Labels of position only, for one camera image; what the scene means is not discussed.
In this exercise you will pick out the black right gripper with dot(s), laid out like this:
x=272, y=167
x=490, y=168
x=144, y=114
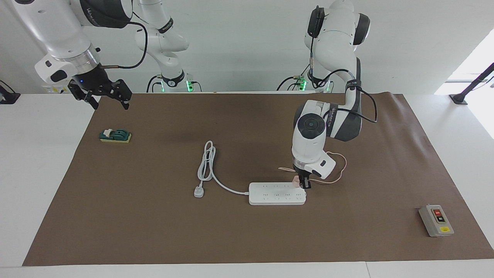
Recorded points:
x=92, y=81

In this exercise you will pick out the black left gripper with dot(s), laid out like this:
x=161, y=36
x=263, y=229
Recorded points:
x=303, y=173

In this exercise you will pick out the pink charger adapter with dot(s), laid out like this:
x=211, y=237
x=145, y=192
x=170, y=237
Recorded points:
x=296, y=182

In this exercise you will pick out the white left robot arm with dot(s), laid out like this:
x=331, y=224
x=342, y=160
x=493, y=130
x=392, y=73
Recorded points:
x=312, y=143

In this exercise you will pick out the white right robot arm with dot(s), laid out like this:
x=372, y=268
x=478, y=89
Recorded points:
x=58, y=31

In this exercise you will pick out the white power strip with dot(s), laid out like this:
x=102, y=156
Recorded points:
x=278, y=195

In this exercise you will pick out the green circuit board block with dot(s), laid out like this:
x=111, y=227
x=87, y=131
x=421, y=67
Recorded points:
x=115, y=136

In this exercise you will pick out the brown paper table mat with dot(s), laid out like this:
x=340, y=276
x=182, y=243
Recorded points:
x=247, y=239

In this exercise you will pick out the black table clamp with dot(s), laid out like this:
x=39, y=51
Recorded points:
x=9, y=96

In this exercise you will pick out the black stand with pole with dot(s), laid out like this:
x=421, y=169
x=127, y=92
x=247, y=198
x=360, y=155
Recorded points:
x=459, y=98

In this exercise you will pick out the white wall socket box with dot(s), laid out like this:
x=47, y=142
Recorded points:
x=48, y=89

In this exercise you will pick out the white wall plug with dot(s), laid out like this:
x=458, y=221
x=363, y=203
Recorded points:
x=198, y=192

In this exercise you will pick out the grey on-off switch box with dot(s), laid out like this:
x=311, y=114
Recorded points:
x=436, y=222

